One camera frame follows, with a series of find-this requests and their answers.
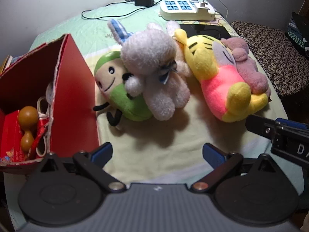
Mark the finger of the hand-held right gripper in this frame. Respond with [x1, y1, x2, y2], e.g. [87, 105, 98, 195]
[276, 118, 309, 133]
[245, 114, 277, 141]

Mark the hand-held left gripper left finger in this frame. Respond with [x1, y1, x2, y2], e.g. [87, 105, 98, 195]
[34, 142, 127, 194]

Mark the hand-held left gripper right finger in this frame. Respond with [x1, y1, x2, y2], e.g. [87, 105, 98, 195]
[191, 143, 282, 194]

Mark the mauve plush toy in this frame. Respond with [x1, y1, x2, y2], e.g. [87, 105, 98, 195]
[221, 37, 272, 102]

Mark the green plush toy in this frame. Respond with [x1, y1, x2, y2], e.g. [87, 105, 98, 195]
[93, 51, 154, 127]

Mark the red cardboard box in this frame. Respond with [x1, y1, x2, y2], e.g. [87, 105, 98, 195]
[0, 33, 100, 174]

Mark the yellow tiger plush toy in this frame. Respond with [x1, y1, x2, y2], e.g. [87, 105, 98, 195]
[174, 28, 269, 123]

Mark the white rabbit plush toy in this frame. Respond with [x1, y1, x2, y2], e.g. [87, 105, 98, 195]
[107, 18, 191, 121]

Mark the printed baby blanket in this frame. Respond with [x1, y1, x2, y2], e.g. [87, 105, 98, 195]
[3, 0, 302, 232]

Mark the red ribbon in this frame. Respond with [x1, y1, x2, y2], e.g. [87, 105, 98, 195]
[30, 115, 50, 155]

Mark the patterned brown cushion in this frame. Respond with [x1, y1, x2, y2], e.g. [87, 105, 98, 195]
[229, 20, 309, 99]

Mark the brown gourd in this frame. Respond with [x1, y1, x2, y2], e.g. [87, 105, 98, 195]
[17, 106, 38, 153]

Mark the stack of folded clothes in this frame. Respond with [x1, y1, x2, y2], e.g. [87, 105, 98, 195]
[285, 12, 309, 58]

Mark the small red carton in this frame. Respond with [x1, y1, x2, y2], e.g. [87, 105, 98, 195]
[0, 110, 32, 166]

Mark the black smartphone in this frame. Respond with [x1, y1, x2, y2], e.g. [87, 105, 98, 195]
[180, 24, 228, 40]

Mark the yellow book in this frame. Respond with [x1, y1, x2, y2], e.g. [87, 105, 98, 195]
[0, 54, 13, 74]

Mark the white charger plug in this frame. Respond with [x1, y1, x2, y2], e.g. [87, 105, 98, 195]
[195, 1, 210, 14]

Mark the white power strip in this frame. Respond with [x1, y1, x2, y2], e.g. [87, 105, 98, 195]
[158, 0, 216, 21]

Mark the black power adapter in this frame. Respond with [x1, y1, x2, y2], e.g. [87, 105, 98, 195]
[134, 0, 155, 7]

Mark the white cord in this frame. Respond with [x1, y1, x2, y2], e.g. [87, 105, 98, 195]
[36, 82, 55, 156]

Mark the black adapter cable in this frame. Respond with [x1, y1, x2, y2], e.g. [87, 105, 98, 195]
[81, 0, 169, 20]

